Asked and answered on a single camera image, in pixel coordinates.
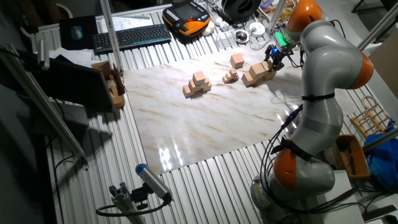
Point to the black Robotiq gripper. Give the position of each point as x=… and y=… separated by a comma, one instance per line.
x=278, y=53

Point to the large wooden cube block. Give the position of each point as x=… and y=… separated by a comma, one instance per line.
x=247, y=80
x=270, y=75
x=266, y=66
x=256, y=70
x=237, y=61

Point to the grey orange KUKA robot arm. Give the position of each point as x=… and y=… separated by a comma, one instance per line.
x=329, y=68

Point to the round white power socket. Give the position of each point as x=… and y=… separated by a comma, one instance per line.
x=257, y=29

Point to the metal bowl with white rim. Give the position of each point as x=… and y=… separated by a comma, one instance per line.
x=242, y=36

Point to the clear gridded plastic box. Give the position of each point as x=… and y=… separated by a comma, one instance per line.
x=225, y=39

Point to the black filament spool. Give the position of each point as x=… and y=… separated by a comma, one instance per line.
x=237, y=9

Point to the white power adapter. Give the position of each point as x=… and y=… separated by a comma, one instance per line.
x=219, y=21

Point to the medium wooden cube block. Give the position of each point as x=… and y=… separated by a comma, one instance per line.
x=207, y=87
x=207, y=81
x=187, y=91
x=192, y=85
x=199, y=77

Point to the white egg shaped object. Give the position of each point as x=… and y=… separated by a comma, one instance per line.
x=209, y=28

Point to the black orange teach pendant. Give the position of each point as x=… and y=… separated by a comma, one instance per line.
x=186, y=14

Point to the wooden lattice rack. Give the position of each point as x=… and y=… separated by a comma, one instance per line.
x=356, y=124

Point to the marble pattern table mat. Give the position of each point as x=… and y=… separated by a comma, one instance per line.
x=186, y=130

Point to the brown cardboard sheet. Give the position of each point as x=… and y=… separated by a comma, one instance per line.
x=387, y=62

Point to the brown wooden tray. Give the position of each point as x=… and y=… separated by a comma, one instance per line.
x=354, y=158

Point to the black computer keyboard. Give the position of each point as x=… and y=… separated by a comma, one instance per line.
x=133, y=37

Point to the white paper sheet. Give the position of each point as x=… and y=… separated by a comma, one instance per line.
x=71, y=56
x=130, y=22

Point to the blue bag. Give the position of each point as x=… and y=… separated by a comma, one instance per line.
x=384, y=165

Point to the brown cardboard box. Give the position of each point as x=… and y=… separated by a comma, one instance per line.
x=119, y=101

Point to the pale wooden block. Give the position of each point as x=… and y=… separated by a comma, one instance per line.
x=111, y=84
x=114, y=91

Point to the dark computer mouse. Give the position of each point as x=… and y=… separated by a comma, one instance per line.
x=76, y=32

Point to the black flat panel screen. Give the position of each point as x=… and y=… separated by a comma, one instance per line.
x=74, y=84

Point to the short aluminium profile piece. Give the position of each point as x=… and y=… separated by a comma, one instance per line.
x=124, y=205

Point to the black mouse pad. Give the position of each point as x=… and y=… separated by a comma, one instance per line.
x=66, y=37

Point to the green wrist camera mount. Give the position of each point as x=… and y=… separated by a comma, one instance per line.
x=280, y=39

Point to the aluminium frame post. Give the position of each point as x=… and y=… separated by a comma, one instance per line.
x=111, y=37
x=275, y=15

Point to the slanted aluminium frame beam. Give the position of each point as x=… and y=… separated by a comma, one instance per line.
x=379, y=25
x=46, y=104
x=382, y=140

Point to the silver camera with blue tip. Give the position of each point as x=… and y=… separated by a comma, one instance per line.
x=154, y=182

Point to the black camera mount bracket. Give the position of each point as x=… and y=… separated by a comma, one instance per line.
x=140, y=196

